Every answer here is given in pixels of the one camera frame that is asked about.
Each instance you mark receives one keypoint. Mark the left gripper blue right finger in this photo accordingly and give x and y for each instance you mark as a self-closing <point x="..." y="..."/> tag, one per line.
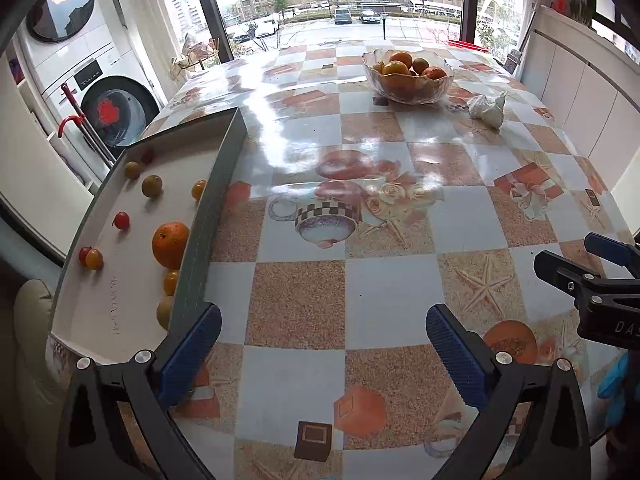
<point x="466" y="357"/>

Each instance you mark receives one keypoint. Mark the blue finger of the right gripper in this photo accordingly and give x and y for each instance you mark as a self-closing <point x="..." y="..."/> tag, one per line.
<point x="625" y="255"/>

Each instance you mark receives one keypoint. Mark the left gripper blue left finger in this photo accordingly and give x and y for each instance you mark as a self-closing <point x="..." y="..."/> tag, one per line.
<point x="187" y="357"/>

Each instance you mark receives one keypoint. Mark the greenish yellow fruit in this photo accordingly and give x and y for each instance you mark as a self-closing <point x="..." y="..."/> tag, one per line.
<point x="163" y="311"/>

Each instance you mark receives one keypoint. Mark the yellow orange fruit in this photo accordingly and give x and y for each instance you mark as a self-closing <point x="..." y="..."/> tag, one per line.
<point x="198" y="189"/>
<point x="170" y="281"/>

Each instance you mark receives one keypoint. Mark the large orange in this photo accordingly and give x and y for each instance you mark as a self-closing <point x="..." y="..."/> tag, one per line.
<point x="169" y="243"/>

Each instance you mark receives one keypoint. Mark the small orange tangerine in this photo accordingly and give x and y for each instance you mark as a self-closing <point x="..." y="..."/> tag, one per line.
<point x="94" y="260"/>

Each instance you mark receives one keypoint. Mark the green-brown round fruit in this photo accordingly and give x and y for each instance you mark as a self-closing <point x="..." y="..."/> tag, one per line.
<point x="152" y="186"/>

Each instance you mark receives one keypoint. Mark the small yellow-green fruit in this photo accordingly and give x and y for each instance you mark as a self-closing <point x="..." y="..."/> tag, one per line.
<point x="132" y="170"/>

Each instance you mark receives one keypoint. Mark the small red tomato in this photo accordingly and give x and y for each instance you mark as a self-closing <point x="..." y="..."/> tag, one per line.
<point x="147" y="157"/>

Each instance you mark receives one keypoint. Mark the blue gloved hand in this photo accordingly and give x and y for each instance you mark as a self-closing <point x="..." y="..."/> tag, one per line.
<point x="612" y="389"/>

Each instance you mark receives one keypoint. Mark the grey shallow box tray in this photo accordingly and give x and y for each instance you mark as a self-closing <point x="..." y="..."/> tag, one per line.
<point x="110" y="314"/>

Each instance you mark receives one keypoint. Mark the beige leather sofa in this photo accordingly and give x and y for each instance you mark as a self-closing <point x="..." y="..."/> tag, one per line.
<point x="39" y="395"/>

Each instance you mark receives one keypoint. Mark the white low cabinet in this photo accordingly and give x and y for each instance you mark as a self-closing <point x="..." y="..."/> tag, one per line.
<point x="590" y="87"/>

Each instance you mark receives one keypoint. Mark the red plastic bucket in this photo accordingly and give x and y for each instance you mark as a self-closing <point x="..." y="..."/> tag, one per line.
<point x="467" y="46"/>

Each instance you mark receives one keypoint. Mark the glass fruit bowl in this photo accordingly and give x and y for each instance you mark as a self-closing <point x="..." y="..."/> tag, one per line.
<point x="410" y="78"/>

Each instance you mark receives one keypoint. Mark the white washing machine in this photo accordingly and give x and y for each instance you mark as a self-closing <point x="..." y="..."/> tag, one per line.
<point x="80" y="56"/>

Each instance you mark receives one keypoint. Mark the red handled mop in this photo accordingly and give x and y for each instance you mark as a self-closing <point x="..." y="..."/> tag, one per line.
<point x="81" y="121"/>

